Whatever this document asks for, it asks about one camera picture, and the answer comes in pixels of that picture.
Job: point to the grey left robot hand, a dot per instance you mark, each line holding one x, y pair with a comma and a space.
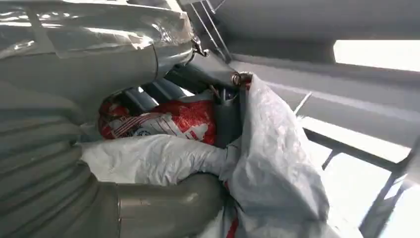
98, 65

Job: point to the white parcel bag red print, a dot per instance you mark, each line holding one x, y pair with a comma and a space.
279, 164

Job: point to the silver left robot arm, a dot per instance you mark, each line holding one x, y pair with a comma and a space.
39, 184

